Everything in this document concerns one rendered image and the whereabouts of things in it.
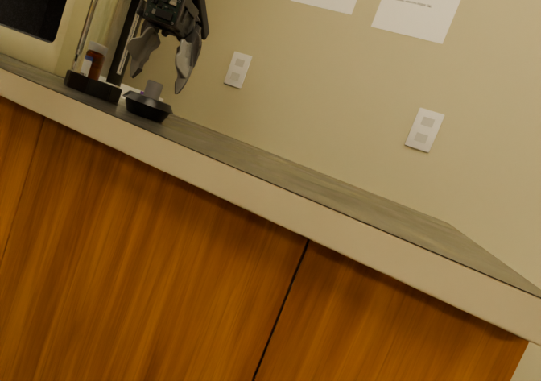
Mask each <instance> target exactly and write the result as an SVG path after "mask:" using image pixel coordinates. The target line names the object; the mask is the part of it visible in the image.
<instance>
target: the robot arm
mask: <svg viewBox="0 0 541 381"><path fill-rule="evenodd" d="M142 2H143V0H140V2H139V4H138V9H137V12H136V13H137V14H138V15H139V16H141V17H142V18H143V19H145V20H144V22H143V24H142V28H141V34H140V37H138V38H132V39H130V40H129V42H128V43H127V45H126V49H127V51H128V52H129V53H130V54H131V56H132V59H131V63H130V76H131V77H132V78H135V77H136V76H137V75H138V74H139V73H140V72H141V71H142V68H143V65H144V64H145V63H146V62H147V61H148V60H149V56H150V54H151V53H152V52H153V51H154V50H155V49H157V48H158V46H159V45H160V44H161V42H160V39H159V34H158V33H159V29H160V30H162V32H161V34H162V35H163V36H164V37H167V36H168V35H173V36H175V37H176V38H177V40H178V41H179V42H180V45H179V47H177V49H176V58H175V65H176V71H177V79H176V81H175V94H179V93H180V91H181V90H182V89H183V87H184V86H185V85H186V83H187V81H188V79H189V77H190V75H191V73H192V70H193V68H194V67H195V65H196V62H197V59H198V57H199V55H200V51H201V46H202V40H206V38H207V36H208V34H209V23H208V17H207V10H206V5H205V0H147V4H146V6H145V9H142V8H141V7H142Z"/></svg>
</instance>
